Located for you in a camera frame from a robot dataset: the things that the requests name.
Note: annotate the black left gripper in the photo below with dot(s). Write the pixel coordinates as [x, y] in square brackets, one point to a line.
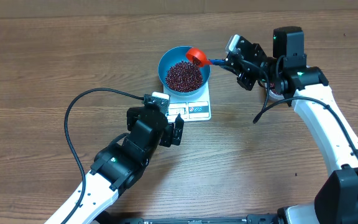
[168, 139]

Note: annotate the clear plastic container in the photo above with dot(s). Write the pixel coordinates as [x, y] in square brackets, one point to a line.
[274, 96]

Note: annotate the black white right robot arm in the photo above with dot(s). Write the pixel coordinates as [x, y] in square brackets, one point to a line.
[307, 91]

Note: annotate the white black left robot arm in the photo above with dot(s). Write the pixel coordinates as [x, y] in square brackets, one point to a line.
[120, 165]

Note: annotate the blue bowl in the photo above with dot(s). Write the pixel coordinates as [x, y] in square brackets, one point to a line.
[173, 56]

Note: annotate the red scoop with blue handle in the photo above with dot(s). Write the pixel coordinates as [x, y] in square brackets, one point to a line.
[199, 58]

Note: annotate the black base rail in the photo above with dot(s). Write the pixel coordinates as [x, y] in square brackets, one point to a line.
[269, 218]

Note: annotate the red beans in bowl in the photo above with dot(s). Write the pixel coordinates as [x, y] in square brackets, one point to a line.
[184, 77]

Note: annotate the white digital kitchen scale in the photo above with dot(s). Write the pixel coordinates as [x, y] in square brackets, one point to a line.
[196, 107]

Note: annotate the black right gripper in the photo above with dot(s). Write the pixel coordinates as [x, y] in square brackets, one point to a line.
[247, 81]

